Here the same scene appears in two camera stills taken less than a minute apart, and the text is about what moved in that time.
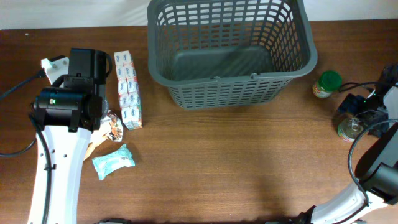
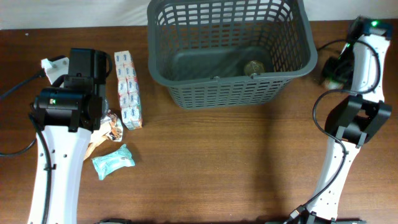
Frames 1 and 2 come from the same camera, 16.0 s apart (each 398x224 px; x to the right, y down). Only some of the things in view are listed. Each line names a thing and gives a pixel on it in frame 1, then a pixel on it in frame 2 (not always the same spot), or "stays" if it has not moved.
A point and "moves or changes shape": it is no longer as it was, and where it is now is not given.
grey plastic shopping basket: (216, 53) stays
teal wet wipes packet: (106, 164) stays
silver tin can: (349, 129) moves or changes shape
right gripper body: (370, 111) → (342, 68)
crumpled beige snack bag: (109, 127) stays
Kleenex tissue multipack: (129, 90) stays
